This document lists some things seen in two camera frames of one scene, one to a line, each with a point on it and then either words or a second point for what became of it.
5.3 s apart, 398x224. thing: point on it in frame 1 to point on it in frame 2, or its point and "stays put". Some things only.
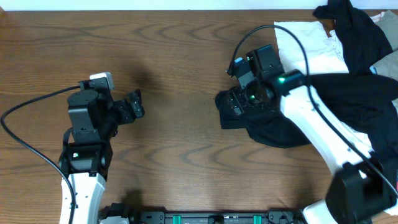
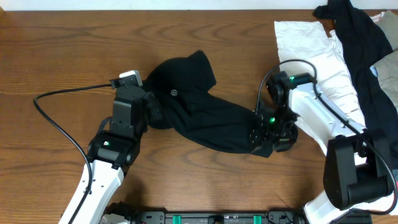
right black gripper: [237, 102] to [288, 139]
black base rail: [120, 213] stays put
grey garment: [388, 65] stays put
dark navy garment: [362, 42] stays put
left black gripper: [135, 104] to [150, 102]
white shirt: [326, 53] stays put
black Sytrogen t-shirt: [368, 103] to [204, 120]
